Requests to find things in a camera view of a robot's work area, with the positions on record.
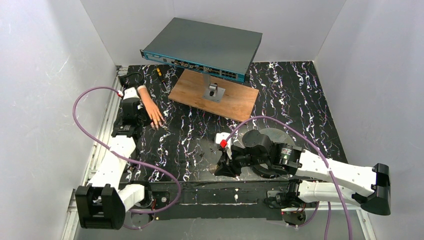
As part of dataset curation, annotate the grey ribbed round disc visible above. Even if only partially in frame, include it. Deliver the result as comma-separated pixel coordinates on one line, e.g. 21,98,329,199
251,128,295,179

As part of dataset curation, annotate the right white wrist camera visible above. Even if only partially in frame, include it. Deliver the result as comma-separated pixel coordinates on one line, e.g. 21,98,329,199
214,132,232,159

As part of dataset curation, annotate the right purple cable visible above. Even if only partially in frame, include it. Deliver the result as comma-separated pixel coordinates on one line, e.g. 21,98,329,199
225,115,354,240

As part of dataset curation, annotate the aluminium frame profile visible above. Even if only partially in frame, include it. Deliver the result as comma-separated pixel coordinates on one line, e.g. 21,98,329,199
61,65,129,240

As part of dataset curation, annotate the mannequin hand with nails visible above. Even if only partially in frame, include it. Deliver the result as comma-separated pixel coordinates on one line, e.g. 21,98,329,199
137,85,165,130

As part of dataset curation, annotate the yellow black screwdriver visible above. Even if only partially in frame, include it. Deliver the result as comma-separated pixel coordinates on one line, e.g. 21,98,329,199
156,67,169,93

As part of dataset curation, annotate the metal stand bracket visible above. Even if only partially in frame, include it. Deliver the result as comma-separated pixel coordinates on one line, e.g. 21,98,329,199
202,73,225,103

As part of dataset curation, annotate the wooden base board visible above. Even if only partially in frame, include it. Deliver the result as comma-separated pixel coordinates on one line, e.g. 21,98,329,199
168,69,259,122

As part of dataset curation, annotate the grey teal network switch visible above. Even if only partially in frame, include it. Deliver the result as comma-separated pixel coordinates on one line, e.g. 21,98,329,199
140,17,263,83

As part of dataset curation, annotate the black front mounting rail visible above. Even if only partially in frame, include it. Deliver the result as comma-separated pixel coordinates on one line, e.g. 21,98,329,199
155,180,289,220

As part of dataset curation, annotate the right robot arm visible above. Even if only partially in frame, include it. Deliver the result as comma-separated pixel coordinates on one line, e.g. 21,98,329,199
210,128,391,216

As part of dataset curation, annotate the black plug with cable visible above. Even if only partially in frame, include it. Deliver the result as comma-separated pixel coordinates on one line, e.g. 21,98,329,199
117,72,145,89

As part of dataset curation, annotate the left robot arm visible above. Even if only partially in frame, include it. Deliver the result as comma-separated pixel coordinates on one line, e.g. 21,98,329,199
75,96,147,230

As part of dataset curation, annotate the nail polish bottle white cap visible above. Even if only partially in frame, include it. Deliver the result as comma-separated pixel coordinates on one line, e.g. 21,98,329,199
208,164,218,175

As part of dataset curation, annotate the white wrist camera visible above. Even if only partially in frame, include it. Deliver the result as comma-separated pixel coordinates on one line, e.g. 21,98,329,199
214,132,232,159
122,87,140,100

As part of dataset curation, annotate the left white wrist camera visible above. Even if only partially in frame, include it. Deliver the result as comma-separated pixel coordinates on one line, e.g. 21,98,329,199
122,87,140,100

